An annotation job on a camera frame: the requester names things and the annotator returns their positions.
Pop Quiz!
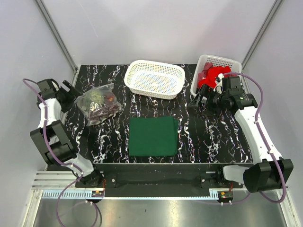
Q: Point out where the folded green cloth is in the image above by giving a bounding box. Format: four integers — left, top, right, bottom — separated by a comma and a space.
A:
128, 116, 178, 157

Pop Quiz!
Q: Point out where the clear zip top bag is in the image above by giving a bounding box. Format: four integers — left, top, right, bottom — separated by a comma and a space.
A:
74, 83, 122, 126

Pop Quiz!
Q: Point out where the red cloth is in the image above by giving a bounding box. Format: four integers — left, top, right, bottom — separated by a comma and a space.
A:
197, 66, 231, 88

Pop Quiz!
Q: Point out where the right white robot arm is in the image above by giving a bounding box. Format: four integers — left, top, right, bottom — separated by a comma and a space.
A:
190, 73, 294, 193

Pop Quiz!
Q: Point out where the pink cloth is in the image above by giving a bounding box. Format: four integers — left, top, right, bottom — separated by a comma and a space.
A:
198, 62, 213, 82

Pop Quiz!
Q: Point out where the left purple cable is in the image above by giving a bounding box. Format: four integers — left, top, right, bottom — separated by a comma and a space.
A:
22, 78, 102, 227

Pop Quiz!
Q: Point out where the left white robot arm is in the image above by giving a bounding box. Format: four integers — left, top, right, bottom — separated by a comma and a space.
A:
30, 79, 103, 187

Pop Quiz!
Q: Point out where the white oval perforated basket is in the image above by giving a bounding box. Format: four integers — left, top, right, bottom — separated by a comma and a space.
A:
124, 60, 185, 100

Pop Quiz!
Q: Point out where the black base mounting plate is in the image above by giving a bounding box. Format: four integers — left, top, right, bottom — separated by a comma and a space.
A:
75, 162, 254, 198

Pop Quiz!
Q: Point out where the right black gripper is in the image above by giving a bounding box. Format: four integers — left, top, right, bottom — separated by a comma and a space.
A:
187, 84, 228, 118

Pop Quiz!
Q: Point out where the white rectangular perforated basket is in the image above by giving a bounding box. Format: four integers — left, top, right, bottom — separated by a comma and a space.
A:
190, 54, 242, 96

